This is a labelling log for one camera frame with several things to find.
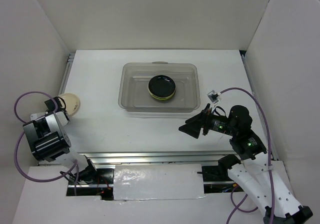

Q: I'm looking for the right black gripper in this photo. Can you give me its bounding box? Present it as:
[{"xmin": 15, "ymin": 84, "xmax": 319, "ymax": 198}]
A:
[{"xmin": 178, "ymin": 103, "xmax": 237, "ymax": 137}]

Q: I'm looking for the cream plate black patch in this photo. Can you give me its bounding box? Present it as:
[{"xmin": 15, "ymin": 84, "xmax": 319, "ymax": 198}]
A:
[{"xmin": 58, "ymin": 93, "xmax": 80, "ymax": 117}]

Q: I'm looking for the green plate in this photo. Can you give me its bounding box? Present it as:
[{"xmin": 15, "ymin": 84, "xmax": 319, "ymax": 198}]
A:
[{"xmin": 151, "ymin": 94, "xmax": 174, "ymax": 102}]

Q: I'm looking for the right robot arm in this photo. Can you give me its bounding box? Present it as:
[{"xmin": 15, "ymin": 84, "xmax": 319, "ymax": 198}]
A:
[{"xmin": 179, "ymin": 105, "xmax": 313, "ymax": 224}]

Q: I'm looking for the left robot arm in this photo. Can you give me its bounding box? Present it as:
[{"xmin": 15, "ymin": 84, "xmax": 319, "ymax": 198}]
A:
[{"xmin": 23, "ymin": 96, "xmax": 99, "ymax": 184}]

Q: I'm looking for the clear plastic bin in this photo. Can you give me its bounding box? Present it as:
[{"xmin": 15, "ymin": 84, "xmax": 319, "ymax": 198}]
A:
[{"xmin": 118, "ymin": 62, "xmax": 201, "ymax": 113}]

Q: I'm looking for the white taped sheet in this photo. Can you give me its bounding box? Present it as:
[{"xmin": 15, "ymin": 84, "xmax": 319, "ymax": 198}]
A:
[{"xmin": 113, "ymin": 164, "xmax": 205, "ymax": 201}]

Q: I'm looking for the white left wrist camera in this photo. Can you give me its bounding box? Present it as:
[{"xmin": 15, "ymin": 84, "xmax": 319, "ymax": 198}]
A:
[{"xmin": 30, "ymin": 112, "xmax": 46, "ymax": 121}]

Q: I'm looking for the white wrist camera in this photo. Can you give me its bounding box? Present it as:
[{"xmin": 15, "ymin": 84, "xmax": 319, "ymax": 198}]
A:
[
  {"xmin": 30, "ymin": 112, "xmax": 46, "ymax": 121},
  {"xmin": 207, "ymin": 90, "xmax": 221, "ymax": 103}
]

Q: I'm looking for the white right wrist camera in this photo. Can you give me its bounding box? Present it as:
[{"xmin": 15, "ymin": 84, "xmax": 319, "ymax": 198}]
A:
[{"xmin": 207, "ymin": 90, "xmax": 221, "ymax": 103}]

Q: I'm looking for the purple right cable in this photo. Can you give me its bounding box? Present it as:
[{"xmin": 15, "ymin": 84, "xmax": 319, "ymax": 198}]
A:
[{"xmin": 218, "ymin": 87, "xmax": 276, "ymax": 224}]

